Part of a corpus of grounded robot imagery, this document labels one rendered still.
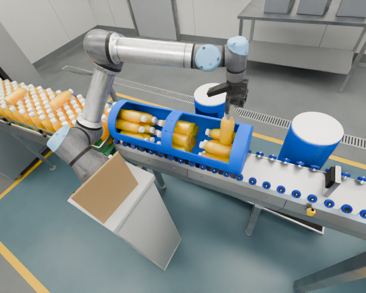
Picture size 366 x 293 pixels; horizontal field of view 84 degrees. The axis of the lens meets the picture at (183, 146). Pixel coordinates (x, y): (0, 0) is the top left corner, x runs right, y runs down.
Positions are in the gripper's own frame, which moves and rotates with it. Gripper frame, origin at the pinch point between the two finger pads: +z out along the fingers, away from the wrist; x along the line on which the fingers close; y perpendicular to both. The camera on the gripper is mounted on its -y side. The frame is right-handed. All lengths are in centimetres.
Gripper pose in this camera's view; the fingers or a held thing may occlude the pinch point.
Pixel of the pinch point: (228, 114)
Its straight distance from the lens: 102.7
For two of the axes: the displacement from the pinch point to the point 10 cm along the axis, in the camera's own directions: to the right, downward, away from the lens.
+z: 1.3, 6.3, 7.7
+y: 9.0, 2.4, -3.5
